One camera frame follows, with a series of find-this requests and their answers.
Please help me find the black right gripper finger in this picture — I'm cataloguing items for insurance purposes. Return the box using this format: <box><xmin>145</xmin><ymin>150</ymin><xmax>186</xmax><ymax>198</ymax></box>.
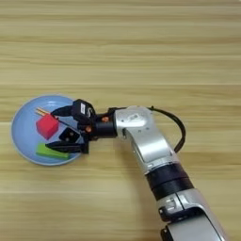
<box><xmin>50</xmin><ymin>105</ymin><xmax>75</xmax><ymax>118</ymax></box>
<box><xmin>45</xmin><ymin>140</ymin><xmax>87</xmax><ymax>154</ymax></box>

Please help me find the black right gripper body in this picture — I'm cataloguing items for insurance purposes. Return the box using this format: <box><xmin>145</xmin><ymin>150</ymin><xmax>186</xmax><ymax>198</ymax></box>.
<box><xmin>76</xmin><ymin>107</ymin><xmax>119</xmax><ymax>154</ymax></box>

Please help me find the green rectangular block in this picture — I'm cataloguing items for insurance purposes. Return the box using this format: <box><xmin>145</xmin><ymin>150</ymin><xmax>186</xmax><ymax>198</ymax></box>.
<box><xmin>35</xmin><ymin>142</ymin><xmax>71</xmax><ymax>160</ymax></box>

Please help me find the red cube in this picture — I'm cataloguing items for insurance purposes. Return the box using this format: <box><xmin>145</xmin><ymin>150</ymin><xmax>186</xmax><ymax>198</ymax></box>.
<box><xmin>35</xmin><ymin>113</ymin><xmax>60</xmax><ymax>140</ymax></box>

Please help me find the black cube with white dots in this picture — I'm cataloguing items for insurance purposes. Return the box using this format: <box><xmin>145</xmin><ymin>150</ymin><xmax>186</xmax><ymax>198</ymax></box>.
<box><xmin>58</xmin><ymin>126</ymin><xmax>83</xmax><ymax>145</ymax></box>

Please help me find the small black box white label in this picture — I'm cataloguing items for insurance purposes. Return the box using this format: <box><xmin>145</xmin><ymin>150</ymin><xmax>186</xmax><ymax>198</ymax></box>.
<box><xmin>71</xmin><ymin>99</ymin><xmax>97</xmax><ymax>126</ymax></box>

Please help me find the round blue plate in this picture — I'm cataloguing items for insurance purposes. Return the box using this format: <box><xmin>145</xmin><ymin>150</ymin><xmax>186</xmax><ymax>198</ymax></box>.
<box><xmin>10</xmin><ymin>94</ymin><xmax>92</xmax><ymax>167</ymax></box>

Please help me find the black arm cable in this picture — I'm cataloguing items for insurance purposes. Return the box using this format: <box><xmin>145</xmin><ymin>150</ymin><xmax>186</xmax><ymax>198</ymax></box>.
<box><xmin>149</xmin><ymin>105</ymin><xmax>186</xmax><ymax>154</ymax></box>

